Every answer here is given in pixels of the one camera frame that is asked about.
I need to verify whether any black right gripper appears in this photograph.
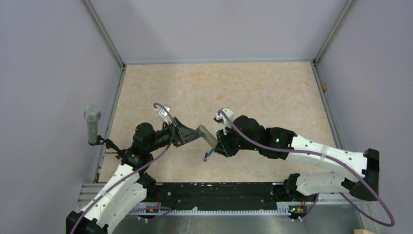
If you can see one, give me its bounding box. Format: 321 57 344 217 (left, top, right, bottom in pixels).
215 123 260 157

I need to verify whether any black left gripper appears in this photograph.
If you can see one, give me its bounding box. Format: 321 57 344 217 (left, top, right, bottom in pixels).
147 117 203 153

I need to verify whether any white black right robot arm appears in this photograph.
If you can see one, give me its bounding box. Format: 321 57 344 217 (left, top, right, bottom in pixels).
214 111 380 201

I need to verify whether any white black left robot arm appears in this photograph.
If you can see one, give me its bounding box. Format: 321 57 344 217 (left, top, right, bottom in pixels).
66 118 203 234

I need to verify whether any grey microphone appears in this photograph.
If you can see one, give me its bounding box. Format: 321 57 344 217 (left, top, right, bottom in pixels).
84 104 101 145

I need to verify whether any small tan block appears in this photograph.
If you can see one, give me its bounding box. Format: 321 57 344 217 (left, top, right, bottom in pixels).
320 82 328 92

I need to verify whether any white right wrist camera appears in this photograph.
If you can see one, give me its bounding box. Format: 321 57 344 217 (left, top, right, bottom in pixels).
213 108 235 135

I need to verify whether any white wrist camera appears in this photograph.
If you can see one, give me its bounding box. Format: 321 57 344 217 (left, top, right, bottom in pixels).
155 106 171 124
213 108 235 135

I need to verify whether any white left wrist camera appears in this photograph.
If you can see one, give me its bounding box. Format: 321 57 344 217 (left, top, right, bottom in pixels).
155 106 171 124

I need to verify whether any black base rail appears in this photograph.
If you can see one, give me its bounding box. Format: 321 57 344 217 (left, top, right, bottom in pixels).
138 182 319 212

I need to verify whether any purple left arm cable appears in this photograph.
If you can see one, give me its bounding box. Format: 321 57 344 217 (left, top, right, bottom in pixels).
69 103 176 234

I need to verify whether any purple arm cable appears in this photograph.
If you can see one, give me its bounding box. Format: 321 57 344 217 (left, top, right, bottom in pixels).
217 110 396 227
69 103 176 234

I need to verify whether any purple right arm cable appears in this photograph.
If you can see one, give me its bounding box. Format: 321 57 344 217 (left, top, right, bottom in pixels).
217 110 396 227

